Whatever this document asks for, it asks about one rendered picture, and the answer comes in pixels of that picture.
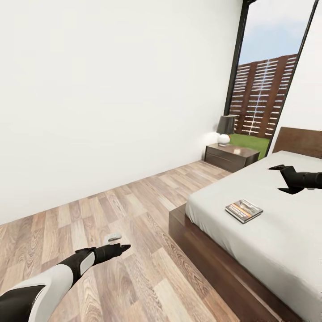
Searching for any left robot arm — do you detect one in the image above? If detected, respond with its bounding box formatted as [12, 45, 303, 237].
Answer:
[0, 232, 131, 322]

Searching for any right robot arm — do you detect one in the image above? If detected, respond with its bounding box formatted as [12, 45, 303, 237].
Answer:
[269, 164, 322, 195]

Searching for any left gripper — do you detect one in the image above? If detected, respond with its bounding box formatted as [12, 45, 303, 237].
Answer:
[101, 243, 131, 262]

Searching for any hardback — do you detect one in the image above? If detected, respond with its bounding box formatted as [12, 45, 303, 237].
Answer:
[226, 199, 263, 223]

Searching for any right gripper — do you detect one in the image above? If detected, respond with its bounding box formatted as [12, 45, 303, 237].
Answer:
[269, 164, 308, 195]

